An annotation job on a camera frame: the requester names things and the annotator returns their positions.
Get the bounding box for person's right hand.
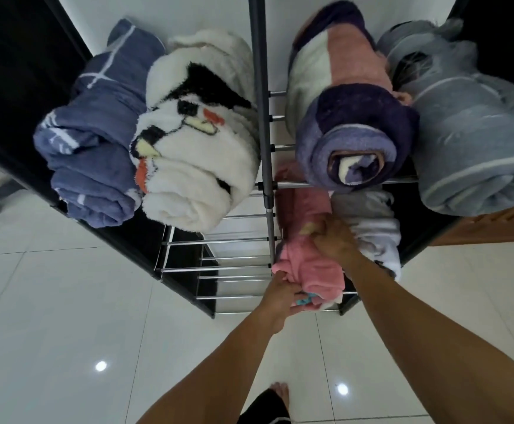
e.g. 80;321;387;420
300;213;364;272

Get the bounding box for person's left hand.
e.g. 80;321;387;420
259;271;320;335

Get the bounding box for person's left forearm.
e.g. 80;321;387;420
136;304;289;424

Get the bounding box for person's right forearm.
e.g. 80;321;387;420
341;254;514;424

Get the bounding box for person's foot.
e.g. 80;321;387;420
269;382;291;412

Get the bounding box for black metal shelf rack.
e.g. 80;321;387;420
0;0;514;319

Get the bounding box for person's black shorts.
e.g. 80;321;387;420
237;388;293;424

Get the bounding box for purple pink white rolled blanket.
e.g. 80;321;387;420
285;0;420;193

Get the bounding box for white fluffy penguin blanket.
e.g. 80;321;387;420
129;29;261;233

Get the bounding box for brown wooden furniture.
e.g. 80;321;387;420
429;196;514;248

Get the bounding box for grey rolled blanket white stripes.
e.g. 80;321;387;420
375;18;514;217

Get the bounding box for blue rolled blanket white lines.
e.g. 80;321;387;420
33;19;168;228

